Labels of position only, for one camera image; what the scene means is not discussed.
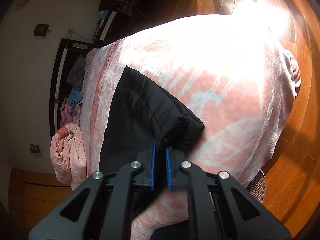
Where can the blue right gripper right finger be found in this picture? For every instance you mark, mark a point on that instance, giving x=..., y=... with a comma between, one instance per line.
x=169, y=168

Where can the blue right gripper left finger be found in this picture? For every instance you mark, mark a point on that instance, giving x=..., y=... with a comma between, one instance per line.
x=152, y=165

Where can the black quilted pants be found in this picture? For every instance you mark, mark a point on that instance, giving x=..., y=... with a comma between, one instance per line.
x=143, y=112

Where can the rolled pink comforter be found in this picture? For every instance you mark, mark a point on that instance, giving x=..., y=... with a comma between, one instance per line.
x=67, y=154

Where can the pink garment on bed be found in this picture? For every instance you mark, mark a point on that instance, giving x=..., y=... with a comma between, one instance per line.
x=66, y=117

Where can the blue garment on bed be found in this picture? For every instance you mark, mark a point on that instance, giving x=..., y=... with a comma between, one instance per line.
x=75, y=97

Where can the pink bed with bedspread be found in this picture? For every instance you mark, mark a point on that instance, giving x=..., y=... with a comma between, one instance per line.
x=232, y=73

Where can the dark grey pillow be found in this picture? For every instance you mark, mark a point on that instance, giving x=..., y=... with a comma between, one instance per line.
x=76, y=75

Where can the wooden wardrobe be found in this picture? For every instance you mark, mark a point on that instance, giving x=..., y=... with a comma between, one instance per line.
x=32, y=196

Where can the black headboard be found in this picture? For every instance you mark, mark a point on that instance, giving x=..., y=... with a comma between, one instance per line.
x=66, y=56

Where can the dark bedside table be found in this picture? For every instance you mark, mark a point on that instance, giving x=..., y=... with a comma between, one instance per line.
x=103, y=25

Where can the brown wall lamp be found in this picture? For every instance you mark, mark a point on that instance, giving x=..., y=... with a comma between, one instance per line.
x=41, y=30
x=34, y=148

